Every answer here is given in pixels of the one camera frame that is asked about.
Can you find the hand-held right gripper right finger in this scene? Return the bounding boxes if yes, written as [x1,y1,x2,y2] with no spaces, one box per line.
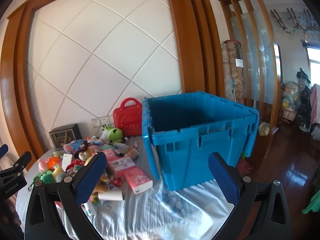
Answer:
[207,151,292,240]

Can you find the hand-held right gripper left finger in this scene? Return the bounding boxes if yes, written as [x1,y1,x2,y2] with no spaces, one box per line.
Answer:
[24,151,108,240]

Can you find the blue plastic crate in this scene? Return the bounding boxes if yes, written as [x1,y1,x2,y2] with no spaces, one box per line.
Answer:
[142,91,260,191]

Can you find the grey wooden desktop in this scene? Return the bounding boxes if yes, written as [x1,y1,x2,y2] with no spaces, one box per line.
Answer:
[15,149,65,220]

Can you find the pink pig plush orange shirt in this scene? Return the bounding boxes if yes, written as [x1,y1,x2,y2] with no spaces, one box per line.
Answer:
[37,156,61,172]

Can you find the penguin plush toy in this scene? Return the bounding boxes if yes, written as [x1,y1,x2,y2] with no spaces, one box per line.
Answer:
[76,146,94,161]

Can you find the white paper roll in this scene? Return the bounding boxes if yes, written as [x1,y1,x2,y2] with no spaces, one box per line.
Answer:
[97,190,124,202]

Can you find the white carton box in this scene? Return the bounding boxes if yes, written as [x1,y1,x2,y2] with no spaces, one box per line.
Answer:
[61,153,74,172]

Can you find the pink labelled tissue pack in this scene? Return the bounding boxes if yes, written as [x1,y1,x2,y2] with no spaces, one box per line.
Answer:
[107,156,137,178]

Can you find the yellow green soft toy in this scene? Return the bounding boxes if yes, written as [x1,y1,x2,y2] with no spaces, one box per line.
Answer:
[40,166,65,183]

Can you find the pink pig plush blue shirt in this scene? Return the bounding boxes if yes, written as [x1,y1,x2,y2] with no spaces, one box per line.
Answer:
[63,140,83,154]

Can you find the dark gift box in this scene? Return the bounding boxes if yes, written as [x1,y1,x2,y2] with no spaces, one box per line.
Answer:
[49,123,83,151]

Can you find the green frog plush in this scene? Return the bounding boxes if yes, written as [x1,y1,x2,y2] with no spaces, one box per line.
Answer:
[101,124,123,141]

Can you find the pale plush toy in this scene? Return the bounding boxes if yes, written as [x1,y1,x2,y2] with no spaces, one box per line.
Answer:
[258,122,271,137]

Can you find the red toy suitcase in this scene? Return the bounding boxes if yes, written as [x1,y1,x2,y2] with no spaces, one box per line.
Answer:
[113,98,143,138]

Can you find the green plastic item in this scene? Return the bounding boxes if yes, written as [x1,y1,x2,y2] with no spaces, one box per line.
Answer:
[302,194,320,215]

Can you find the pile of bags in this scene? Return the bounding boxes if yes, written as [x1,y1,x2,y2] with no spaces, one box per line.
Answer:
[281,81,301,124]

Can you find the rolled patterned fabric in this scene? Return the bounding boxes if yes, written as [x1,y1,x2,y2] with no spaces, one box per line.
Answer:
[221,39,245,104]

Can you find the pink hanging clothes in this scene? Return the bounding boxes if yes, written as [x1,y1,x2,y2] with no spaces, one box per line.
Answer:
[310,83,320,141]

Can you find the black hanging clothes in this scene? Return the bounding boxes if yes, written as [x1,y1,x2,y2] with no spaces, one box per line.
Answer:
[297,67,312,128]

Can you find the wooden slat room divider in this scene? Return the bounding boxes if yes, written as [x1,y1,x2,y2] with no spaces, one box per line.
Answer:
[217,0,283,128]

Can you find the window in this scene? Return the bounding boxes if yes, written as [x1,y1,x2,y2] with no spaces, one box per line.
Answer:
[306,46,320,67]

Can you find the white wall socket panel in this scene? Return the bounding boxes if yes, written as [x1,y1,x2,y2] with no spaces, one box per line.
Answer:
[91,115,114,127]

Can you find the wooden wall frame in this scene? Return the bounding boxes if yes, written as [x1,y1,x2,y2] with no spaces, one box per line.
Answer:
[0,0,218,161]

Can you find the branch wall decoration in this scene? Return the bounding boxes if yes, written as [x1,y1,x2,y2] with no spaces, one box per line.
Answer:
[270,7,320,34]

